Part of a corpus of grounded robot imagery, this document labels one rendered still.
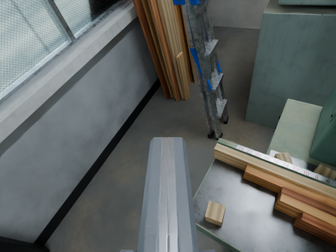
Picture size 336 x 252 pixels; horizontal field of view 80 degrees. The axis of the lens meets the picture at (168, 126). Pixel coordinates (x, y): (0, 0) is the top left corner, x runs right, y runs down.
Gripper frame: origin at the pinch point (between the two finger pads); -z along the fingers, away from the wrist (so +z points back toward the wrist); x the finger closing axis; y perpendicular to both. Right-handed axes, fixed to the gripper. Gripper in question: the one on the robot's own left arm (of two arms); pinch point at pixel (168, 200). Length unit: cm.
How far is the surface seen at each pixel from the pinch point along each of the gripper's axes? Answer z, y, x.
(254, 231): -14.2, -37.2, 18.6
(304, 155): -37, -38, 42
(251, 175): -24.4, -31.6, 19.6
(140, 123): -143, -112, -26
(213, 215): -16.4, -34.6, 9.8
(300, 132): -45, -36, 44
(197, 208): -19.8, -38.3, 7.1
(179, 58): -153, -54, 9
